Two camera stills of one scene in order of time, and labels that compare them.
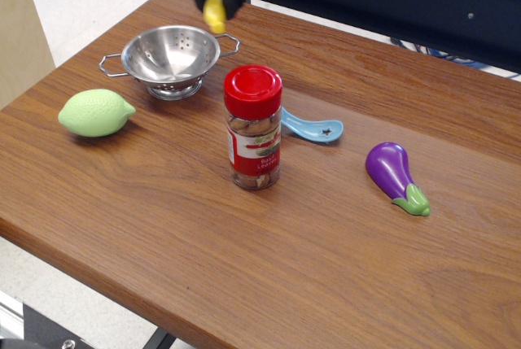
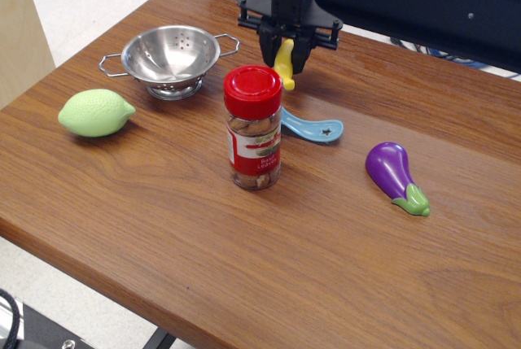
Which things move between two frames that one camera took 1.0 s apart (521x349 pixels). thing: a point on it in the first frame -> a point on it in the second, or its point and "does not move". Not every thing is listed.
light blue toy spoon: [321, 130] does not move
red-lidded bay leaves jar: [253, 106] does not move
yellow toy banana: [214, 9] -> [283, 64]
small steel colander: [172, 60] does not move
